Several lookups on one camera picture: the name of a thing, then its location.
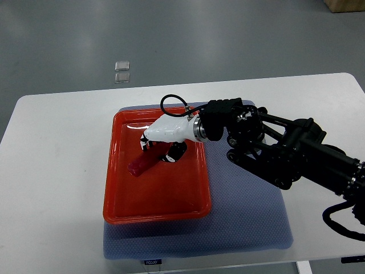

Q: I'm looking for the white table leg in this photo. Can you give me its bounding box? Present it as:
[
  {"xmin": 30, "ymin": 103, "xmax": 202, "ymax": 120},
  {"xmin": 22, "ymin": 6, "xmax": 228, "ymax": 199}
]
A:
[{"xmin": 296, "ymin": 260, "xmax": 313, "ymax": 274}]

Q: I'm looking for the cardboard box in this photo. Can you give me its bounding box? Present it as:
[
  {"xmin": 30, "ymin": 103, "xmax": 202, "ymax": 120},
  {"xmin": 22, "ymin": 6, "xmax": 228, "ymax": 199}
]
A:
[{"xmin": 324, "ymin": 0, "xmax": 364, "ymax": 13}]

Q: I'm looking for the upper floor outlet plate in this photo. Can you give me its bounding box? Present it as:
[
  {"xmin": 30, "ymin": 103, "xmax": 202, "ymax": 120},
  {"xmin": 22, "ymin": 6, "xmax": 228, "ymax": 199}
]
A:
[{"xmin": 115, "ymin": 61, "xmax": 130, "ymax": 71}]

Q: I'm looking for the red plastic tray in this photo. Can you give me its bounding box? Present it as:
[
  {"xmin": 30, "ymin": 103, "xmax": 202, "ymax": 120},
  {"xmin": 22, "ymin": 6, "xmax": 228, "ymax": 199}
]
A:
[{"xmin": 103, "ymin": 107, "xmax": 212, "ymax": 225}]

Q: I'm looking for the black label tag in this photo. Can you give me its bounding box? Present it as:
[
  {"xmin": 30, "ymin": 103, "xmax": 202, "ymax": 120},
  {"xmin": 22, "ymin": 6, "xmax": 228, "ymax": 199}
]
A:
[{"xmin": 144, "ymin": 259, "xmax": 162, "ymax": 265}]

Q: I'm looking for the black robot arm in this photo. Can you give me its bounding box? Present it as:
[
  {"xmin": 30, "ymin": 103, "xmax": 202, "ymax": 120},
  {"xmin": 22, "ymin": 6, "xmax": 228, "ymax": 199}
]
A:
[{"xmin": 198, "ymin": 98, "xmax": 364, "ymax": 241}]

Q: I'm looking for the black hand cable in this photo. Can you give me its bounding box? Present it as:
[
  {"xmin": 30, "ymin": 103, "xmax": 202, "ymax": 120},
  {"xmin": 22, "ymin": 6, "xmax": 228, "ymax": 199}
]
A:
[{"xmin": 160, "ymin": 94, "xmax": 206, "ymax": 122}]

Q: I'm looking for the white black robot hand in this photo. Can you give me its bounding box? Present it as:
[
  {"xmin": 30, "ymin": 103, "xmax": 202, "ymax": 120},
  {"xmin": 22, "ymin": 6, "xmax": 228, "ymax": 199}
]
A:
[{"xmin": 140, "ymin": 114, "xmax": 208, "ymax": 163}]

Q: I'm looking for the red pepper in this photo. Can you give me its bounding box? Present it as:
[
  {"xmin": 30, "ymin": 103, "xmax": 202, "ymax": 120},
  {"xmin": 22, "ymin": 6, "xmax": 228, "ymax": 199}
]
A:
[{"xmin": 127, "ymin": 142, "xmax": 171, "ymax": 177}]

